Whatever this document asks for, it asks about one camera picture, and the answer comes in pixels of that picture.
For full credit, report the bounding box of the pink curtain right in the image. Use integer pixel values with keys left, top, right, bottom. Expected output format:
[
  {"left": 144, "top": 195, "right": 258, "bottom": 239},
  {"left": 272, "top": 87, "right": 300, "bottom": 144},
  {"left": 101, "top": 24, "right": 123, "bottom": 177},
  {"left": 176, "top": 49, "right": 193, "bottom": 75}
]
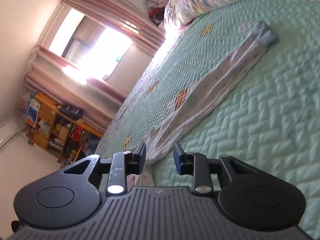
[{"left": 63, "top": 0, "right": 165, "bottom": 56}]

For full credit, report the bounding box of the nightstand clutter with plush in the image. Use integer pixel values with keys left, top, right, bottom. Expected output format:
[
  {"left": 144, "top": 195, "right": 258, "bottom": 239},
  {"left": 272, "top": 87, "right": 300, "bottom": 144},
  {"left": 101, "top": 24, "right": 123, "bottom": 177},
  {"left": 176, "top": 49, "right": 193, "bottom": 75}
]
[{"left": 146, "top": 0, "right": 169, "bottom": 26}]

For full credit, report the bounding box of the green quilted bee bedspread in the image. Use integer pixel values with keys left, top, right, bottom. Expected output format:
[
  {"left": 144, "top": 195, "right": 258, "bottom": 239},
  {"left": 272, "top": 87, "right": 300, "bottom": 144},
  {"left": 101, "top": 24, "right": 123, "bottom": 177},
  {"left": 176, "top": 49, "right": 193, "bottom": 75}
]
[{"left": 96, "top": 0, "right": 319, "bottom": 238}]

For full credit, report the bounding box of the white wall air conditioner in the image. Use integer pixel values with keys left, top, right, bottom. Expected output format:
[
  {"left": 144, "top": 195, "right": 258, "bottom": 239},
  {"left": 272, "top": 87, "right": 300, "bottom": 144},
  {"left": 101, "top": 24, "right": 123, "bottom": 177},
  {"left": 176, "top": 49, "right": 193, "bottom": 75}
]
[{"left": 0, "top": 121, "right": 20, "bottom": 151}]

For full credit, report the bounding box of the white dotted baby garment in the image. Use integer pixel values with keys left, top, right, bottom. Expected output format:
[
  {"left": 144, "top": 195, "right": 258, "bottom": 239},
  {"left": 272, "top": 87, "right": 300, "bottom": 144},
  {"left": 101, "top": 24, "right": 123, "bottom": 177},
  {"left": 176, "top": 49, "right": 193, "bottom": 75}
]
[{"left": 127, "top": 21, "right": 278, "bottom": 187}]

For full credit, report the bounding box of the dark hanging tote bag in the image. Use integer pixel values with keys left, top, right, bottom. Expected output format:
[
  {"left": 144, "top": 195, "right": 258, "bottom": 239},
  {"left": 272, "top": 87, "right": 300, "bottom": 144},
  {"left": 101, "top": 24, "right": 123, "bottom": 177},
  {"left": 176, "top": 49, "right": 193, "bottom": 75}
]
[{"left": 59, "top": 103, "right": 84, "bottom": 120}]

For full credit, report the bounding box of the pink curtain left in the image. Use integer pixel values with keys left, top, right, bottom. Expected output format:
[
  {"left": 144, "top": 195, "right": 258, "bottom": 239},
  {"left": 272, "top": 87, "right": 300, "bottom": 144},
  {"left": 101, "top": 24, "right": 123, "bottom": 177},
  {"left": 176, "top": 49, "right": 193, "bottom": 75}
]
[{"left": 25, "top": 46, "right": 126, "bottom": 132}]

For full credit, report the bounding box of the pink curtain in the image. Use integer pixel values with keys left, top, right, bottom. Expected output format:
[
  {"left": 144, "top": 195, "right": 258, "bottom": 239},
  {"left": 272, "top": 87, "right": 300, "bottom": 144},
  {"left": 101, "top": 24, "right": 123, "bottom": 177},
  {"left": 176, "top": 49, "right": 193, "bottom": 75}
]
[
  {"left": 63, "top": 0, "right": 165, "bottom": 56},
  {"left": 25, "top": 46, "right": 126, "bottom": 132}
]

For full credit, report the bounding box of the wooden bookshelf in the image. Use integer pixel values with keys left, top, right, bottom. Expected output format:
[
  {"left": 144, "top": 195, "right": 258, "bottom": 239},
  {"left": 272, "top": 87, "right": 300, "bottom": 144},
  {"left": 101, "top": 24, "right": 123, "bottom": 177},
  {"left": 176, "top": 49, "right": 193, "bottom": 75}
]
[{"left": 25, "top": 93, "right": 103, "bottom": 165}]

